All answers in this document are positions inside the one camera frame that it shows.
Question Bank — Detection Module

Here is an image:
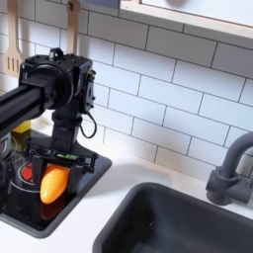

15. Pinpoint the orange toy carrot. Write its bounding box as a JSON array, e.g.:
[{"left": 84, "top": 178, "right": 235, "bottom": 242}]
[{"left": 40, "top": 152, "right": 79, "bottom": 206}]

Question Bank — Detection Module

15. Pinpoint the steel pot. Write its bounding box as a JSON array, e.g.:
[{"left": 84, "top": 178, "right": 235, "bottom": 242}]
[{"left": 0, "top": 131, "right": 13, "bottom": 159}]

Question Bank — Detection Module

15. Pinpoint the black toy stove top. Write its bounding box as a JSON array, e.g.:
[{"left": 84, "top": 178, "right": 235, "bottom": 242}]
[{"left": 0, "top": 129, "right": 113, "bottom": 239}]

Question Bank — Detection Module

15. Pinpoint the yellow block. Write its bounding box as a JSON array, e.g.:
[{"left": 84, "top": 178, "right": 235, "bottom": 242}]
[{"left": 12, "top": 120, "right": 32, "bottom": 134}]

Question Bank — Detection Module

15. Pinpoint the dark grey sink basin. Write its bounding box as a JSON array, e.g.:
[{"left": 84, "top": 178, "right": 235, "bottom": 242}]
[{"left": 92, "top": 182, "right": 253, "bottom": 253}]

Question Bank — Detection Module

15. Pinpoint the slotted wooden spatula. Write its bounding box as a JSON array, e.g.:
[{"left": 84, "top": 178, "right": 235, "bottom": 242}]
[{"left": 2, "top": 0, "right": 24, "bottom": 79}]

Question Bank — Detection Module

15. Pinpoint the wooden spoon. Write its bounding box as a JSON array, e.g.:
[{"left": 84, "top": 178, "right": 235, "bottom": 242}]
[{"left": 66, "top": 0, "right": 82, "bottom": 56}]

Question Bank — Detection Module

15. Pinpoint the grey extractor hood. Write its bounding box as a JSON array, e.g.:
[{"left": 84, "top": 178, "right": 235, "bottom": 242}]
[{"left": 80, "top": 0, "right": 121, "bottom": 9}]

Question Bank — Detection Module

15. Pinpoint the dark grey tap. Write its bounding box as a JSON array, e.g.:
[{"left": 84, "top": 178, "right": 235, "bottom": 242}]
[{"left": 206, "top": 131, "right": 253, "bottom": 206}]

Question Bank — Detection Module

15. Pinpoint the thin black cable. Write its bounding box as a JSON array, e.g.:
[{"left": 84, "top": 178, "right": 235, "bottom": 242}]
[{"left": 79, "top": 112, "right": 99, "bottom": 140}]

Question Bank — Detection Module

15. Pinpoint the light wooden shelf frame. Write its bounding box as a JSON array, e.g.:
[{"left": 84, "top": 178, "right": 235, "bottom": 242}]
[{"left": 120, "top": 0, "right": 253, "bottom": 40}]

